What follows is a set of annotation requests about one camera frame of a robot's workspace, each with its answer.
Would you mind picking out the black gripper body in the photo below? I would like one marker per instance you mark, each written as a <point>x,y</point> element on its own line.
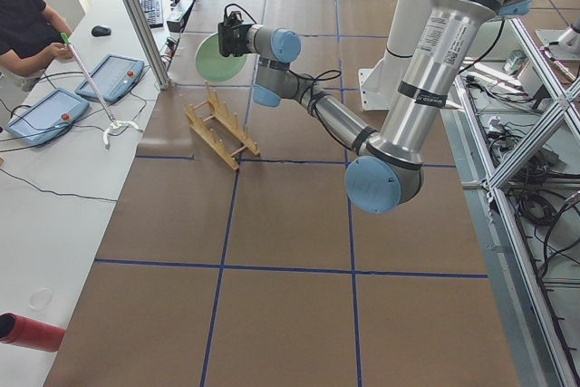
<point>238,37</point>

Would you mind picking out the mint green plate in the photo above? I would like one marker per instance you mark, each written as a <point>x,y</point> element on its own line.
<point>214,67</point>

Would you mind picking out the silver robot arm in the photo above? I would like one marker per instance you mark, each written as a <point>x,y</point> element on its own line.
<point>387,170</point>

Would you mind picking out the wooden dish rack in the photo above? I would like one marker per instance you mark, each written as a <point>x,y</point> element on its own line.
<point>203,117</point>

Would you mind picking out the black computer box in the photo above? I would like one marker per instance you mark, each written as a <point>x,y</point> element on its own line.
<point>179,15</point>

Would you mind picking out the black keyboard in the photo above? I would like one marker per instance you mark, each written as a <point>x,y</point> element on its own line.
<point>153,12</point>

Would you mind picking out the far teach pendant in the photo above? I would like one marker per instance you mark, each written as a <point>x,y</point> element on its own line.
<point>115,75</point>

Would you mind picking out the teach pendant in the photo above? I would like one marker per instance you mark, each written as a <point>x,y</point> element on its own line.
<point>115,75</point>
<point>49,118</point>

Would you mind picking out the black computer mouse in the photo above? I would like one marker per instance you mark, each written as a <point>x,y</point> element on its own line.
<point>100,31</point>

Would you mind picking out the metal reacher grabber stick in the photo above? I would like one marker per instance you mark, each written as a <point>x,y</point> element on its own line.
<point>115,124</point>

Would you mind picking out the near teach pendant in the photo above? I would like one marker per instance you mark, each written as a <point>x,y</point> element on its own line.
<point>49,118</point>

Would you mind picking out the person in black shirt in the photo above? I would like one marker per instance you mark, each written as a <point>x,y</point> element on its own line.
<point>31,38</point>

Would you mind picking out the red bottle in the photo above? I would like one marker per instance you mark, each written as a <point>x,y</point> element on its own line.
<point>22,331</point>

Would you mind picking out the aluminium frame post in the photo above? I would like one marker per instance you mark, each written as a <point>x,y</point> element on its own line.
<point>147,42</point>

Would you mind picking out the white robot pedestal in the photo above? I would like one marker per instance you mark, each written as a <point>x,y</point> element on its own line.
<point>378,85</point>

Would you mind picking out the aluminium side frame rail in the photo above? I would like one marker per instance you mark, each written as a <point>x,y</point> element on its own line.
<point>516,137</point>

